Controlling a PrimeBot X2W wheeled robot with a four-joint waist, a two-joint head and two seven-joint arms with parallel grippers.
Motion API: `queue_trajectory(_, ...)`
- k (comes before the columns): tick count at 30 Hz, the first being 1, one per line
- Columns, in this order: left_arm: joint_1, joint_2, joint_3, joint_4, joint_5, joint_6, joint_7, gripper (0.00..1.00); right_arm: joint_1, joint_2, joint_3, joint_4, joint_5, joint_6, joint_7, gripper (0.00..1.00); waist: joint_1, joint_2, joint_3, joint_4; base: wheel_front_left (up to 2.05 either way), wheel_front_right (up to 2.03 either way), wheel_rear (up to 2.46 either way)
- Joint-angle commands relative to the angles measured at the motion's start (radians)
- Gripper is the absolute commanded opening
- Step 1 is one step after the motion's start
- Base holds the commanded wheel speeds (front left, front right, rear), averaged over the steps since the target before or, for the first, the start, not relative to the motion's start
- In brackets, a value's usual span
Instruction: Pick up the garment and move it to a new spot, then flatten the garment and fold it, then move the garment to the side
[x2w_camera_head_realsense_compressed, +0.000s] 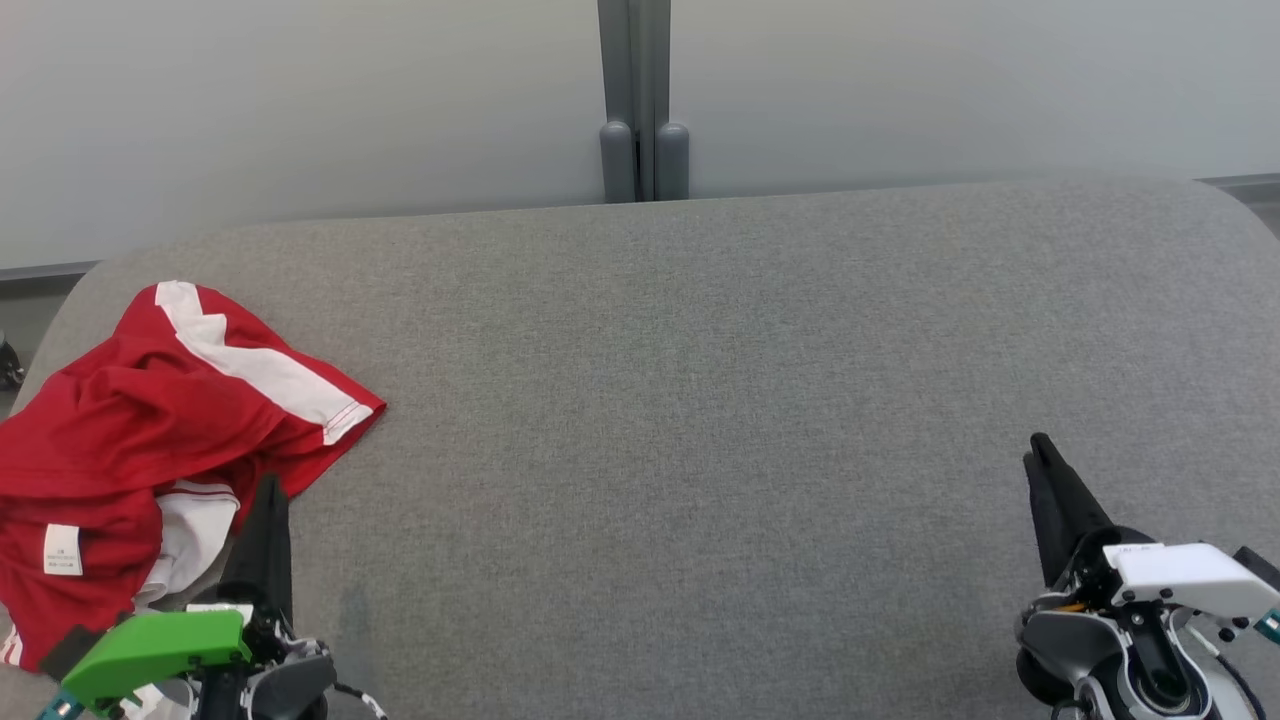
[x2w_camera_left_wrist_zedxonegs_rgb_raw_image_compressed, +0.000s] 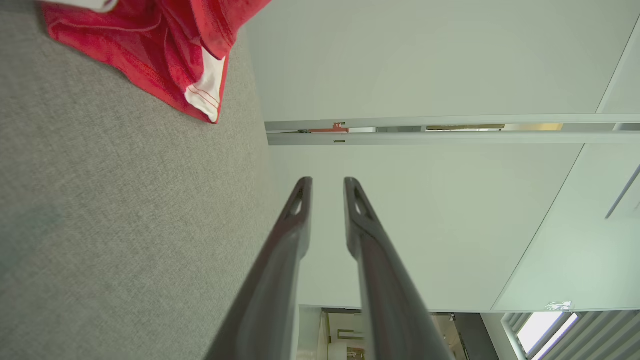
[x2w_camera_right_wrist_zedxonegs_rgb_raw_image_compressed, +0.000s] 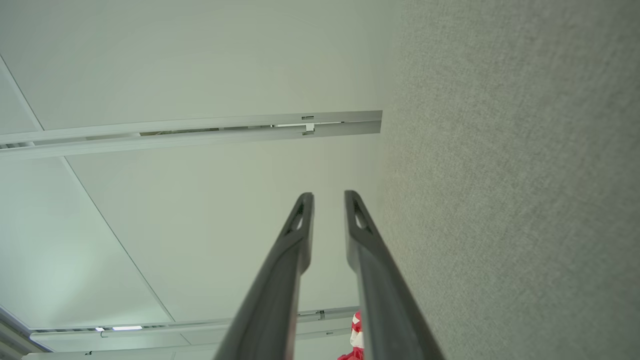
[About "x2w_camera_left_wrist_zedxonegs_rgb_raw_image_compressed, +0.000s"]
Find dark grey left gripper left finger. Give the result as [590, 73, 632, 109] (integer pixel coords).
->
[205, 176, 314, 360]

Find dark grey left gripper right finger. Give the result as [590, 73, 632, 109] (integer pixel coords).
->
[343, 177, 455, 360]

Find small red orange object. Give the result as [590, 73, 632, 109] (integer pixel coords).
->
[298, 122, 351, 134]

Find grey metal strip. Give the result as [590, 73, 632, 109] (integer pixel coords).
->
[604, 164, 640, 221]

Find window with blinds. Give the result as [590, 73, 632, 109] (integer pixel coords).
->
[501, 311, 640, 360]

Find grey fabric sofa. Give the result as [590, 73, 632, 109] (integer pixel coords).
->
[0, 0, 281, 360]

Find red shorts with white stripe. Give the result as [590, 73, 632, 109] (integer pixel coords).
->
[40, 0, 273, 124]

